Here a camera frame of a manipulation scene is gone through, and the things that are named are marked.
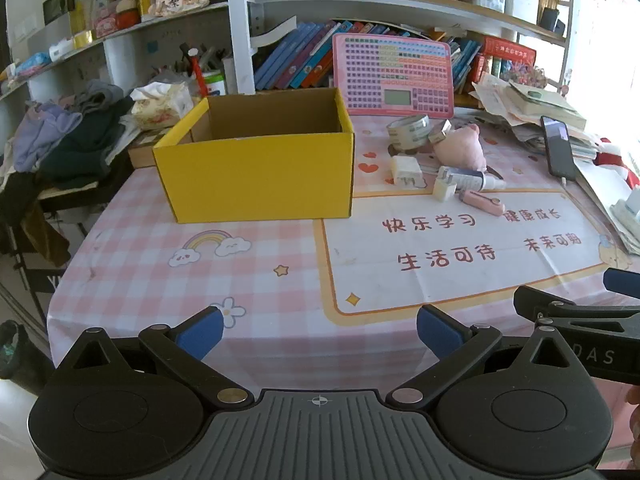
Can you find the small white cube charger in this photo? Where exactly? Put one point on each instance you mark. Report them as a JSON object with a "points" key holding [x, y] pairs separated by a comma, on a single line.
{"points": [[444, 190]]}

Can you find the yellow cardboard box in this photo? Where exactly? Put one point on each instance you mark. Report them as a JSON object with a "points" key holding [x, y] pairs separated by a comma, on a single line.
{"points": [[250, 180]]}

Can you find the floral tissue box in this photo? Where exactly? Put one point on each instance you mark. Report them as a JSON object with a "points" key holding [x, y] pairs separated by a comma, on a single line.
{"points": [[160, 107]]}

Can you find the red book box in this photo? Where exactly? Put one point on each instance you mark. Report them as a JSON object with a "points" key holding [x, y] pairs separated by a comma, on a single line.
{"points": [[507, 52]]}

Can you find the white bottle dark label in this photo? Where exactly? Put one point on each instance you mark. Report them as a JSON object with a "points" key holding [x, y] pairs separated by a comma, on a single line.
{"points": [[467, 180]]}

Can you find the pink learning tablet toy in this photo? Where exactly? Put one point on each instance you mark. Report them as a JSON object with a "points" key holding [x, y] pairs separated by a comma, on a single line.
{"points": [[390, 60]]}

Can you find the row of leaning blue books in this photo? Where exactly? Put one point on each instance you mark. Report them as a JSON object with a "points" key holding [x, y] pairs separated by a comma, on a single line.
{"points": [[290, 60]]}

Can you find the white green pen cup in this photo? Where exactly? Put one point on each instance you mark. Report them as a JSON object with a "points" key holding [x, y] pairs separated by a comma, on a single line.
{"points": [[215, 85]]}

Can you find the pink checked printed tablecloth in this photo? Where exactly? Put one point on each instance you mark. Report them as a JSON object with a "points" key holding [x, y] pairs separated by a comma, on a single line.
{"points": [[200, 270]]}

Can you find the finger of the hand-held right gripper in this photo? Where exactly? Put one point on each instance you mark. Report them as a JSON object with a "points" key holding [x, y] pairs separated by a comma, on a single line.
{"points": [[545, 302], [622, 281]]}

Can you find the white plug charger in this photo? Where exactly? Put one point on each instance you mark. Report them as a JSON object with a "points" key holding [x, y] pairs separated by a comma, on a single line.
{"points": [[405, 170]]}

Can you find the row of small colourful bottles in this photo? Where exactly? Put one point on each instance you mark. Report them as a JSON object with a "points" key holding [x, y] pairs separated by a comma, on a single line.
{"points": [[520, 72]]}

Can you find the small silver box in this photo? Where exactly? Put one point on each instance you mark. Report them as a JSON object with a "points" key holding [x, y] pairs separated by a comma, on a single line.
{"points": [[440, 132]]}

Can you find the small black box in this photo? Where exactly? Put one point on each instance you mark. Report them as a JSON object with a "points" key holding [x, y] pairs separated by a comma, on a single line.
{"points": [[550, 20]]}

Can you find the thick pale green book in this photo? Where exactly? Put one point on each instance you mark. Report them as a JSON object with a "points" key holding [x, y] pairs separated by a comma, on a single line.
{"points": [[545, 105]]}

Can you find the pink oblong stationery tool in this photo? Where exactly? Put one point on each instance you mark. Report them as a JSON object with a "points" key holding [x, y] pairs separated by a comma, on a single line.
{"points": [[480, 202]]}

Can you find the clear tape roll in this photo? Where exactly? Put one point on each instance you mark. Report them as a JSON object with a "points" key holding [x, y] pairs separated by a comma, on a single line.
{"points": [[407, 138]]}

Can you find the red white striped cloth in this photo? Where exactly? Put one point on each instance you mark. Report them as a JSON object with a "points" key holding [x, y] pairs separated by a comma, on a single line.
{"points": [[617, 157]]}

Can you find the blue packet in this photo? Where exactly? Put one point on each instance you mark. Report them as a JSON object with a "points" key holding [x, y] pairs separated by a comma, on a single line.
{"points": [[35, 64]]}

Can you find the grey garment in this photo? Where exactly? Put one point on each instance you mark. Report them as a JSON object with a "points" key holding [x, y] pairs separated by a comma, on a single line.
{"points": [[97, 95]]}

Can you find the black garment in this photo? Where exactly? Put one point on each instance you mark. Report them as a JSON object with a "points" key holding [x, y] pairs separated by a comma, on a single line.
{"points": [[80, 152]]}

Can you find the white curved book stand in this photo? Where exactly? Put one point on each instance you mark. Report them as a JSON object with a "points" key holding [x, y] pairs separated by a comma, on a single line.
{"points": [[272, 35]]}

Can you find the row of thin blue books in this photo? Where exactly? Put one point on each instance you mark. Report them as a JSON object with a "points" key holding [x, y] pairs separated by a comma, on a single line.
{"points": [[465, 60]]}

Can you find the lilac garment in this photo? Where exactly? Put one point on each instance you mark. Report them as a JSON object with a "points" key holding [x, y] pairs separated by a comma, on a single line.
{"points": [[42, 135]]}

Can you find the person's right hand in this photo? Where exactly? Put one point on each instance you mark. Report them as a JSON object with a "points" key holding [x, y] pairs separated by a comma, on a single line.
{"points": [[636, 410]]}

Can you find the pile of loose papers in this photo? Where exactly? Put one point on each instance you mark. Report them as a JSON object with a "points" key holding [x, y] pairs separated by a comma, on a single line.
{"points": [[492, 100]]}

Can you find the stack of white papers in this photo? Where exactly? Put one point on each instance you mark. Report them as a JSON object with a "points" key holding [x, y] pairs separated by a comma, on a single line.
{"points": [[610, 195]]}

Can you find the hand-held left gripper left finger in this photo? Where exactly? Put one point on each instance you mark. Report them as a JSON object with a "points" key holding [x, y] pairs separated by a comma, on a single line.
{"points": [[200, 332]]}

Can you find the black smartphone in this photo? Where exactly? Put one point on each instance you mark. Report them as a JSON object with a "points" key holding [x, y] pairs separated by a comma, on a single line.
{"points": [[557, 150]]}

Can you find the pink plush pig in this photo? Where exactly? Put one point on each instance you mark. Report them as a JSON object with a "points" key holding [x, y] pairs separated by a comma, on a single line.
{"points": [[462, 150]]}

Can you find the white storage box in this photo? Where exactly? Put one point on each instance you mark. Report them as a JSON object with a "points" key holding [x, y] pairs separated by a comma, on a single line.
{"points": [[522, 5]]}

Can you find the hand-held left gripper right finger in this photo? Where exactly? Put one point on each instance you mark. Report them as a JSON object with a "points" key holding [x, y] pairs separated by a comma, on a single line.
{"points": [[440, 330]]}

